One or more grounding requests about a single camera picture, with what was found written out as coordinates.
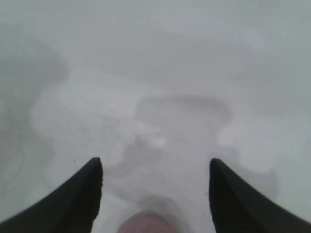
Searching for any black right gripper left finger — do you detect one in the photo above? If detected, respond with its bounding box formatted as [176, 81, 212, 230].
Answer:
[0, 157, 103, 233]

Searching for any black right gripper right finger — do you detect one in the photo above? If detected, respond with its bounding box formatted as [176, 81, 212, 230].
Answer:
[209, 158, 311, 233]

